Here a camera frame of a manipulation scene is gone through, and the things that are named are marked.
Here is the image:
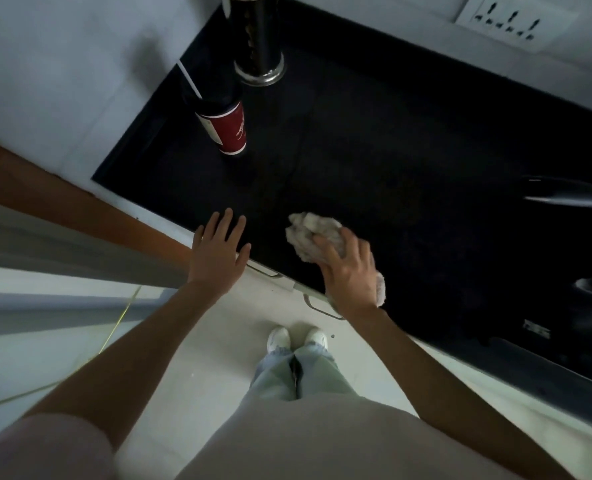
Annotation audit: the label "metal cabinet handle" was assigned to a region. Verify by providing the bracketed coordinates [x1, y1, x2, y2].
[303, 293, 346, 322]

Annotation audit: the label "light shirt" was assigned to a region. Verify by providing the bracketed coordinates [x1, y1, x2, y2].
[0, 392, 526, 480]

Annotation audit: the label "person's right hand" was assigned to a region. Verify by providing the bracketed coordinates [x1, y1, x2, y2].
[311, 227, 380, 319]

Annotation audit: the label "white drinking straw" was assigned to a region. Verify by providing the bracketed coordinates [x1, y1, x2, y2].
[176, 59, 203, 101]

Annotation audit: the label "beige cleaning cloth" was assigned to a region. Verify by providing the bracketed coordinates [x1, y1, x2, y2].
[285, 212, 388, 308]

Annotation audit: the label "white shoe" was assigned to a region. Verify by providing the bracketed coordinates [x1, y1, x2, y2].
[267, 326, 292, 353]
[303, 327, 329, 352]

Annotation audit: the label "white left shoe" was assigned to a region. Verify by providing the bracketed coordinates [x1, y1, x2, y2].
[267, 326, 292, 353]

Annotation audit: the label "light blue jeans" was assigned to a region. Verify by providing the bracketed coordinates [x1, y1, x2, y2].
[249, 342, 359, 402]

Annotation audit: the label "white wall power socket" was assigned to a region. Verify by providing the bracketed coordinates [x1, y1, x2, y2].
[454, 0, 579, 55]

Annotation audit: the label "person's right forearm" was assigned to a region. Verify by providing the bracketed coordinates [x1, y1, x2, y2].
[348, 307, 576, 480]

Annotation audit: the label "person's left hand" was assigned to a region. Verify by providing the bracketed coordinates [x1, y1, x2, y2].
[188, 208, 252, 302]

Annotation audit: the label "black steel vacuum flask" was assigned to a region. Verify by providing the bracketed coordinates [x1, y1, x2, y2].
[221, 0, 286, 87]

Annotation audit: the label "brown wooden door frame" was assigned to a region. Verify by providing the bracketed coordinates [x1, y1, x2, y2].
[0, 132, 193, 276]

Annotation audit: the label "person's left forearm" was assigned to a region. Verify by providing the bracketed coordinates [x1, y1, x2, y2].
[23, 280, 222, 451]

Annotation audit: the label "red paper cup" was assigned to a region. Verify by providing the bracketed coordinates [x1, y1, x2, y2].
[185, 80, 248, 157]

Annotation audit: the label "black cooktop appliance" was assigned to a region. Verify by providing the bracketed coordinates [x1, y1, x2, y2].
[476, 272, 592, 393]

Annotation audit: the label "white right shoe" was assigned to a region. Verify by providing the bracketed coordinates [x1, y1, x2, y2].
[303, 327, 329, 352]

